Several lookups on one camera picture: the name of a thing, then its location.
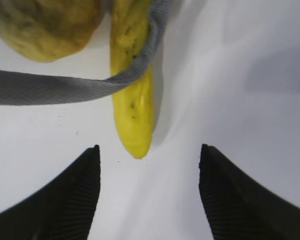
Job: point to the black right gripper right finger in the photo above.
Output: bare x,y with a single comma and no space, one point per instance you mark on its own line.
237,207

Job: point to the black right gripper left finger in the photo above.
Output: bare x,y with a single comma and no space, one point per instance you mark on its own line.
63,209

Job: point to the navy blue lunch bag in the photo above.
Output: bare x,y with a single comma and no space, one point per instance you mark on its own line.
26,89

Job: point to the yellow pear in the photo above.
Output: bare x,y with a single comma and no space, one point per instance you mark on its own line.
45,31

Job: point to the yellow banana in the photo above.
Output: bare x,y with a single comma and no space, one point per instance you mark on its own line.
133,106

